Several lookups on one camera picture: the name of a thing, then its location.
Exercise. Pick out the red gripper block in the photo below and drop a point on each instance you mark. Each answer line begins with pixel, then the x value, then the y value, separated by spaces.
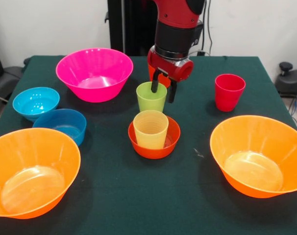
pixel 173 68

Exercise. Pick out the green cup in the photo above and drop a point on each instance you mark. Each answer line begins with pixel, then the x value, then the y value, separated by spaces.
pixel 151 102

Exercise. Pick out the yellow cup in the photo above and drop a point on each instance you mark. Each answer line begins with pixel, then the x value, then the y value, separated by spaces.
pixel 151 137

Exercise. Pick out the small red bowl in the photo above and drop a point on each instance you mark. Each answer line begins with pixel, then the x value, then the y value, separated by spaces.
pixel 153 153

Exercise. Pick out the large orange bowl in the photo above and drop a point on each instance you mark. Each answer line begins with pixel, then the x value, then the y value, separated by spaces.
pixel 256 156
pixel 35 171

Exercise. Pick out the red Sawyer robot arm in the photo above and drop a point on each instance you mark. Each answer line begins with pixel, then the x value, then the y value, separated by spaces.
pixel 178 24

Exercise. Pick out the orange cup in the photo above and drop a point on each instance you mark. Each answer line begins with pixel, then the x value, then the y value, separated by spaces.
pixel 151 73

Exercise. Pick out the red cup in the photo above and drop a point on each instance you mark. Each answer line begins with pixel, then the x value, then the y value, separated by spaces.
pixel 229 93

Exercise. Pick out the large pink bowl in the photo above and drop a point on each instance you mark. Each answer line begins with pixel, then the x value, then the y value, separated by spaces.
pixel 94 73

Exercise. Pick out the dark blue bowl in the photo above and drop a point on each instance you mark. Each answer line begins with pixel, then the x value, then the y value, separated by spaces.
pixel 72 122

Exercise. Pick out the black stand base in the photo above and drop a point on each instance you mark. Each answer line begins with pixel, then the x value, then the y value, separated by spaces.
pixel 6 80
pixel 289 80

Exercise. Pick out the light blue bowl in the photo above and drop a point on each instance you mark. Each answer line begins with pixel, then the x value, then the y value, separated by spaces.
pixel 35 102

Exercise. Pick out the dark green tablecloth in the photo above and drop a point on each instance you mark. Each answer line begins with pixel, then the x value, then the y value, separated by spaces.
pixel 148 215

